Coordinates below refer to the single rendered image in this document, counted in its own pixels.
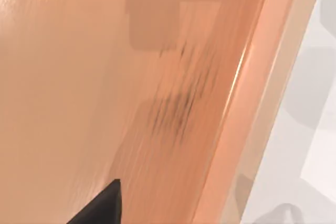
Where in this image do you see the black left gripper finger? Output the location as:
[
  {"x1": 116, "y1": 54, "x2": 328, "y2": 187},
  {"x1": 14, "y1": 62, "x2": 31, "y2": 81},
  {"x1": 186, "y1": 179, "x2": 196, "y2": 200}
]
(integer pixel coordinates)
[{"x1": 66, "y1": 178, "x2": 123, "y2": 224}]

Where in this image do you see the shallow salmon-coloured box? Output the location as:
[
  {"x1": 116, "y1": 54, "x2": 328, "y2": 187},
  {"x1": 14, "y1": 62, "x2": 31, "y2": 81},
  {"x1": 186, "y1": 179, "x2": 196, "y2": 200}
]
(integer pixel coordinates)
[{"x1": 0, "y1": 0, "x2": 328, "y2": 224}]

